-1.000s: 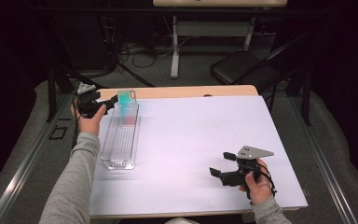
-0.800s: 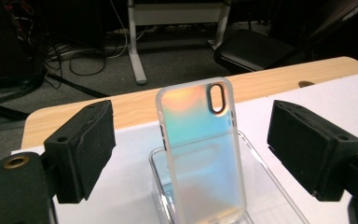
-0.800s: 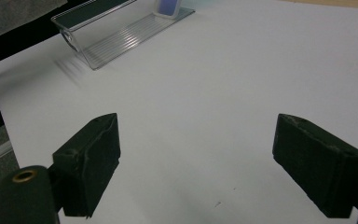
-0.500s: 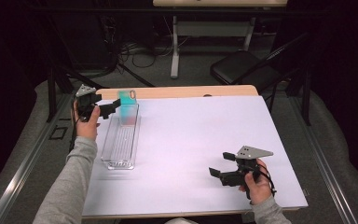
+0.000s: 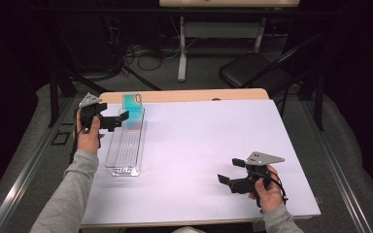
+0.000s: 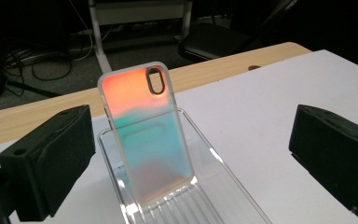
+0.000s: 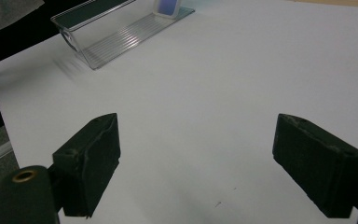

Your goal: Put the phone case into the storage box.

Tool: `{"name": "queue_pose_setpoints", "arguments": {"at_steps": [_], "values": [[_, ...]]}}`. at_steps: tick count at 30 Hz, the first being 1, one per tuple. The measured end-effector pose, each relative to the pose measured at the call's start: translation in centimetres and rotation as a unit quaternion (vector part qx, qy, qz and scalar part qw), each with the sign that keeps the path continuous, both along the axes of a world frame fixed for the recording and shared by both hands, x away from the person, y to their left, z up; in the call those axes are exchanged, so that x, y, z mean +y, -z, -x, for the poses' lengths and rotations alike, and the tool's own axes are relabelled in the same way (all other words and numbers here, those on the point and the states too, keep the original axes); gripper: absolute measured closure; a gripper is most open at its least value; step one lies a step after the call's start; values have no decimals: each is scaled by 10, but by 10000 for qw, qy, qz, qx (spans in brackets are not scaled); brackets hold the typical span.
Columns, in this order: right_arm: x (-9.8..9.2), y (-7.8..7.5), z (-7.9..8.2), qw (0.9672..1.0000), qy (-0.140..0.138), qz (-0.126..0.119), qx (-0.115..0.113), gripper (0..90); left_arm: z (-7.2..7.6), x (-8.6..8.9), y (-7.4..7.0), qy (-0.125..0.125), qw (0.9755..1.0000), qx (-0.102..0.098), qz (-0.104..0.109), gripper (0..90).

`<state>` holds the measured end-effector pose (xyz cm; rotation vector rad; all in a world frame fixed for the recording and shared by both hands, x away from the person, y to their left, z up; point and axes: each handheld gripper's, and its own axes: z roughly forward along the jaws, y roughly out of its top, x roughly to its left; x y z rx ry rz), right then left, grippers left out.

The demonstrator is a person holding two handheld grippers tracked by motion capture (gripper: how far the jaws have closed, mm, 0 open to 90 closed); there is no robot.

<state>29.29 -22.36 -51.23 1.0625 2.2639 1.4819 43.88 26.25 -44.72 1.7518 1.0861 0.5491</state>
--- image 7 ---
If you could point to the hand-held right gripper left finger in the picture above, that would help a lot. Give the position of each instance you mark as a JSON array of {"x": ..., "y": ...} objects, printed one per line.
[{"x": 87, "y": 165}]

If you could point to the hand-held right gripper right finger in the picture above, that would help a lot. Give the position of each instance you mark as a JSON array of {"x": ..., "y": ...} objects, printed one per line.
[{"x": 320, "y": 165}]

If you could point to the clear plastic packaging box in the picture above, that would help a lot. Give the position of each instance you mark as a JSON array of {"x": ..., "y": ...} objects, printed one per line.
[{"x": 121, "y": 37}]

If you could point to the translucent phone case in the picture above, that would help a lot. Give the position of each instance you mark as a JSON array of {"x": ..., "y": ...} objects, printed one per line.
[{"x": 167, "y": 7}]

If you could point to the white board sheet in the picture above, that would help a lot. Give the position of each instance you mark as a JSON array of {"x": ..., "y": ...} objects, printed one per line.
[{"x": 199, "y": 93}]

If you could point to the wooden table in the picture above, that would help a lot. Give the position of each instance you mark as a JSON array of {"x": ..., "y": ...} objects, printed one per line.
[{"x": 338, "y": 2}]

